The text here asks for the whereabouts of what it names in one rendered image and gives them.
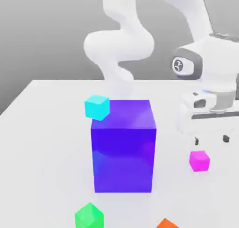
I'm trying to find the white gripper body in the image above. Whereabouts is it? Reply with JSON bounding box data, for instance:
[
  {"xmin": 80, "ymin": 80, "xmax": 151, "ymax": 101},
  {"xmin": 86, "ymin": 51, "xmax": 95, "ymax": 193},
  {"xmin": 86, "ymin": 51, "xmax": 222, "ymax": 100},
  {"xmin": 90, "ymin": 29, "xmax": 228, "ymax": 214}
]
[{"xmin": 178, "ymin": 108, "xmax": 239, "ymax": 139}]

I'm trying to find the small green cube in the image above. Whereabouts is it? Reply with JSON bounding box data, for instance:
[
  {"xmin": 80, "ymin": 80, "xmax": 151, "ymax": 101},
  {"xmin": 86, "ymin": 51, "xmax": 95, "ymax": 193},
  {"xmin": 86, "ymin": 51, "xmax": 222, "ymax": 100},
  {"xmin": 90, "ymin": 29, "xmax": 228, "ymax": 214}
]
[{"xmin": 74, "ymin": 202, "xmax": 105, "ymax": 228}]

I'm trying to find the small cyan cube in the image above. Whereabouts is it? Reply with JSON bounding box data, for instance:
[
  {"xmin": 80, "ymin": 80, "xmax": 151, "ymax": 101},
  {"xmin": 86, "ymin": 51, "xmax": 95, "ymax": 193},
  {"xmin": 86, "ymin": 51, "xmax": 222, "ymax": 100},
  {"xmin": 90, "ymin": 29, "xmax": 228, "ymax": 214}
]
[{"xmin": 84, "ymin": 94, "xmax": 110, "ymax": 122}]

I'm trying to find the small orange cube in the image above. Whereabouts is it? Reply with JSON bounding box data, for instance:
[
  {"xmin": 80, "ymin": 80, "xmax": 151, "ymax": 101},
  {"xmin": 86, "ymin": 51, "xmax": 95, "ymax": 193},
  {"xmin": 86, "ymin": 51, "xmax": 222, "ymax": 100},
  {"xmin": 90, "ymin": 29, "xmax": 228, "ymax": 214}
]
[{"xmin": 155, "ymin": 218, "xmax": 180, "ymax": 228}]

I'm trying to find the small magenta cube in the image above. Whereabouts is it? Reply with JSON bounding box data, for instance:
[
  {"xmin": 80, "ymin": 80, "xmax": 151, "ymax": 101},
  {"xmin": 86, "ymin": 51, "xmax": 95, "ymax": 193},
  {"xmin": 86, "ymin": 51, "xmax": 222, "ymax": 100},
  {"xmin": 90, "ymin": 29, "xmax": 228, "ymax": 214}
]
[{"xmin": 189, "ymin": 150, "xmax": 211, "ymax": 172}]

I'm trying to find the large purple box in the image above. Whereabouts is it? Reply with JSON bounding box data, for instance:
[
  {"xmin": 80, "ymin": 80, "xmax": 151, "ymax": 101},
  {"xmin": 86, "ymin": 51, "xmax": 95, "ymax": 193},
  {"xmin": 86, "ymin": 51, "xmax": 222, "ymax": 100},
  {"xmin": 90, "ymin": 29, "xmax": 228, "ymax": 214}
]
[{"xmin": 90, "ymin": 99, "xmax": 157, "ymax": 193}]

